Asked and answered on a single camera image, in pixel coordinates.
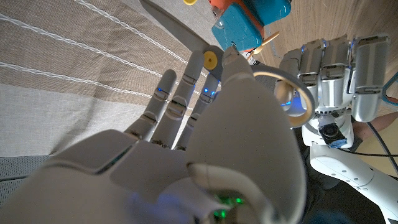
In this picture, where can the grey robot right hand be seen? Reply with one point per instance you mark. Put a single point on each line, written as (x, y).
(242, 140)

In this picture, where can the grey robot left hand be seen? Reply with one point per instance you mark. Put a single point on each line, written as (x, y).
(335, 81)

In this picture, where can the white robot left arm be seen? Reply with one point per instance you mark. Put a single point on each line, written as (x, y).
(342, 168)

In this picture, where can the teal and orange toy airplane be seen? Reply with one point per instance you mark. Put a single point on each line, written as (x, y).
(239, 28)

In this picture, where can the beige striped curtain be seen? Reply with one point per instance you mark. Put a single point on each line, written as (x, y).
(62, 62)

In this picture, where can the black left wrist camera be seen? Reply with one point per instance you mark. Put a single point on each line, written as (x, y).
(331, 133)

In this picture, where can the grey perforated wall panel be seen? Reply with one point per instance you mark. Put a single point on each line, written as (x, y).
(18, 174)

